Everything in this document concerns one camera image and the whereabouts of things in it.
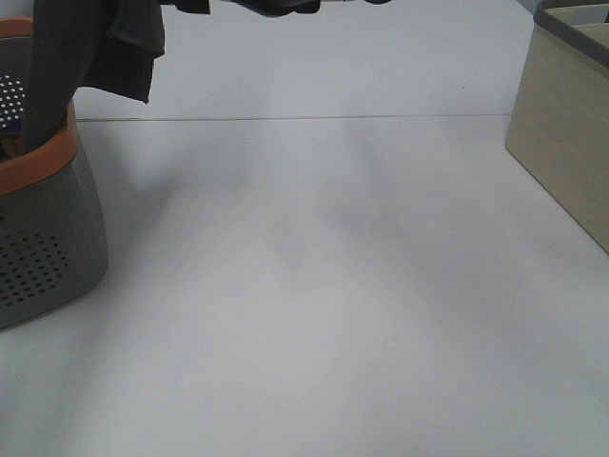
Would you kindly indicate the dark grey towel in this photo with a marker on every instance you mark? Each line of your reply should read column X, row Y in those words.
column 107, row 45

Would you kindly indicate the grey basket with orange rim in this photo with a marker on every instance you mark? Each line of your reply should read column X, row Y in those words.
column 53, row 239

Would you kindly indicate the beige fabric storage box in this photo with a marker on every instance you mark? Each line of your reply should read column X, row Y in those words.
column 558, row 129

